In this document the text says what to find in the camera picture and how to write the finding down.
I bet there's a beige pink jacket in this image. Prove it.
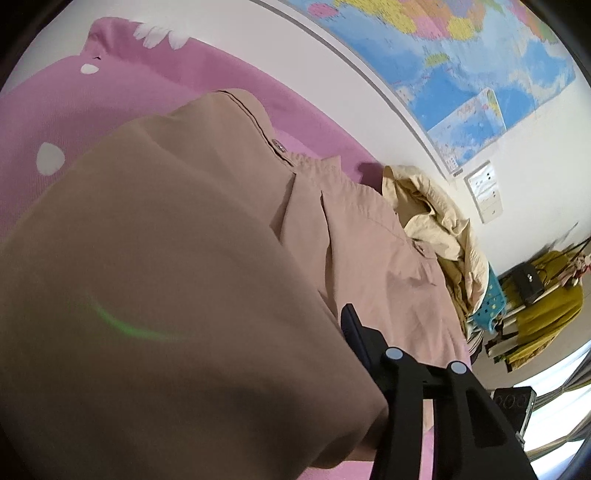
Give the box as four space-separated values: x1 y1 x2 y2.
0 88 472 480

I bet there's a black speaker box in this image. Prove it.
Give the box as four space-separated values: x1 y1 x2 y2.
492 386 537 445

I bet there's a teal plastic basket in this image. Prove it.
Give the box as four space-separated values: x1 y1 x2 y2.
470 267 507 332

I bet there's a mustard cloth on chair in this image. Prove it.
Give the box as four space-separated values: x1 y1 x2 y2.
501 250 584 372

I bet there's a black box device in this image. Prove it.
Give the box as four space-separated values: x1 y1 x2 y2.
511 262 545 306

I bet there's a pale yellow garment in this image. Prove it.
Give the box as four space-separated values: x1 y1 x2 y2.
382 166 489 322

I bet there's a pink floral bed sheet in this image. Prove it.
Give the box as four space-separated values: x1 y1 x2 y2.
0 16 472 480

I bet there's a white wall socket panel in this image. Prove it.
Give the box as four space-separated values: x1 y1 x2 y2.
465 161 503 224

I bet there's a colourful wall map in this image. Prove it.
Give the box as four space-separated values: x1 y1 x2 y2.
289 0 575 173

